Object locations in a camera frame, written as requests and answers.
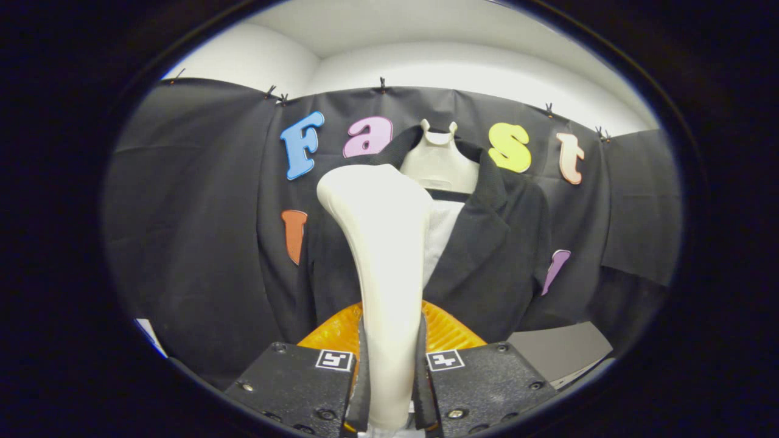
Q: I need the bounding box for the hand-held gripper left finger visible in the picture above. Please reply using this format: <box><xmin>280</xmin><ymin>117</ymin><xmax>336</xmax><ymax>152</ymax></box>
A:
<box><xmin>222</xmin><ymin>302</ymin><xmax>371</xmax><ymax>438</ymax></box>

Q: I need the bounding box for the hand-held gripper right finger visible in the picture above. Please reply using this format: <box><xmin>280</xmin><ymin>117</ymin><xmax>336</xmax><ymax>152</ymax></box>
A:
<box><xmin>415</xmin><ymin>301</ymin><xmax>561</xmax><ymax>438</ymax></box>

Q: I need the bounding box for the white garment steamer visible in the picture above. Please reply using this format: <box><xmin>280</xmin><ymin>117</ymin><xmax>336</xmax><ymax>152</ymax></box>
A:
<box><xmin>316</xmin><ymin>163</ymin><xmax>436</xmax><ymax>431</ymax></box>

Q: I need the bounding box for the black suit jacket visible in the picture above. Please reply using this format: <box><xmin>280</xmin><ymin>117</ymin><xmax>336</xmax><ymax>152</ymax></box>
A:
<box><xmin>304</xmin><ymin>125</ymin><xmax>551</xmax><ymax>344</ymax></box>

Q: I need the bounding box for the white and blue equipment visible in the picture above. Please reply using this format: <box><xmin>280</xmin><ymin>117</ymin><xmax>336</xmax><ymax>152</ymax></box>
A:
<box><xmin>135</xmin><ymin>318</ymin><xmax>168</xmax><ymax>358</ymax></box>

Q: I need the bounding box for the black backdrop cloth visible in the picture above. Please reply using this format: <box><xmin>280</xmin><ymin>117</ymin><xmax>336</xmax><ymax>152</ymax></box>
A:
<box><xmin>102</xmin><ymin>76</ymin><xmax>682</xmax><ymax>390</ymax></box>

